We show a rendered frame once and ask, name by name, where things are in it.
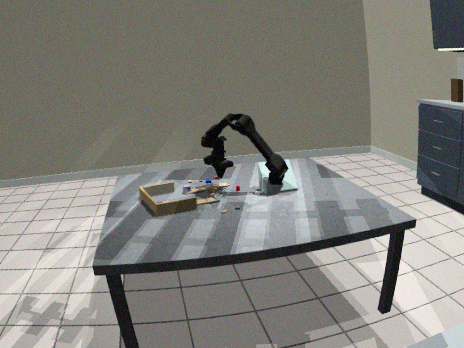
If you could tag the yellow flat strip with purple zigzag lines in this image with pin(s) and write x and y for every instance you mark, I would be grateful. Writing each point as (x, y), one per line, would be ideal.
(204, 201)

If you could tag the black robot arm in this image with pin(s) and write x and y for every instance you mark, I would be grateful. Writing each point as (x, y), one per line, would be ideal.
(246, 126)

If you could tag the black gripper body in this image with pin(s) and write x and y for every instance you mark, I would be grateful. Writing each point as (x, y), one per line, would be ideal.
(222, 163)

